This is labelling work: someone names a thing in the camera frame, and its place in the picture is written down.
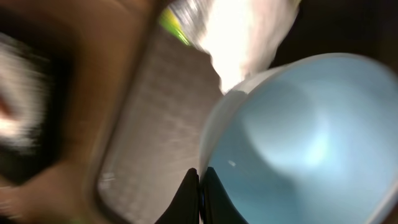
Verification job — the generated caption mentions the brown serving tray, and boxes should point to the brown serving tray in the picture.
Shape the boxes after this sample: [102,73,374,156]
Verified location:
[93,1,221,223]

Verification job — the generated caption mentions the light blue bowl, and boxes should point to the light blue bowl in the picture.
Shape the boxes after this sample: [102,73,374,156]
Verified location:
[200,53,397,223]

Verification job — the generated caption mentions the white napkin wrapper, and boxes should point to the white napkin wrapper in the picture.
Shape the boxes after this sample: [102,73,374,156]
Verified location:
[167,0,301,94]

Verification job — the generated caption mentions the black shallow tray bin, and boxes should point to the black shallow tray bin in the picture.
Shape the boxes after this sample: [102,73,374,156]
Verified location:
[1,11,74,185]

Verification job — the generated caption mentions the pile of white rice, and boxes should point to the pile of white rice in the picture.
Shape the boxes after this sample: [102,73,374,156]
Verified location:
[1,34,49,152]

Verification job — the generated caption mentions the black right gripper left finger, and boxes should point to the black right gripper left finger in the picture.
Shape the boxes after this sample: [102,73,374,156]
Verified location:
[155,168,200,224]

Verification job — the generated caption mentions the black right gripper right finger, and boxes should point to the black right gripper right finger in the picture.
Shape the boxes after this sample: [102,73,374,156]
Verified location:
[201,167,248,224]

